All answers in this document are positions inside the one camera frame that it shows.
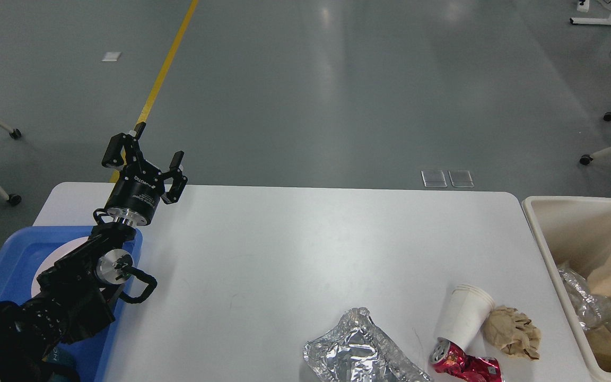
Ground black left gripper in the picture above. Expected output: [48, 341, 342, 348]
[100, 121, 188, 227]

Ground pink plate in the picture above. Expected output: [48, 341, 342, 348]
[31, 236, 88, 297]

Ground crushed white paper cup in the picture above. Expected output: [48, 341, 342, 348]
[435, 284, 495, 350]

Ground brown paper ball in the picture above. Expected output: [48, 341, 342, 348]
[482, 306, 542, 360]

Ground aluminium foil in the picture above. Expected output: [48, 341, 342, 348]
[303, 307, 434, 381]
[558, 263, 611, 332]

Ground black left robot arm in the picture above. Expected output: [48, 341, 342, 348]
[0, 121, 188, 381]

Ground blue plastic tray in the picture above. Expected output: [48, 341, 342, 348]
[0, 225, 144, 382]

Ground clear floor plates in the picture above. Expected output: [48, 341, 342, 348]
[421, 170, 475, 188]

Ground crushed red can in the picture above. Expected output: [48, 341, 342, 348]
[429, 337, 504, 381]

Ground beige plastic bin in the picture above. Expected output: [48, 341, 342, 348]
[523, 196, 611, 381]

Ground brown paper in bin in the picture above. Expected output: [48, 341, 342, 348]
[584, 325, 611, 372]

